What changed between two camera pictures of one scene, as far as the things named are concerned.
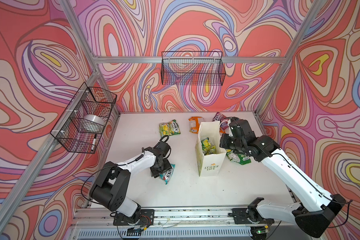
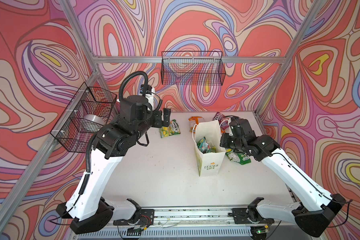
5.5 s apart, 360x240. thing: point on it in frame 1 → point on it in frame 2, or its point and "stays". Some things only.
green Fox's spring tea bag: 241,158 stays
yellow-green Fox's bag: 170,128 stays
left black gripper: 167,166 → 158,121
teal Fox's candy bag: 166,175 → 204,146
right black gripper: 224,137 stays
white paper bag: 211,164 stays
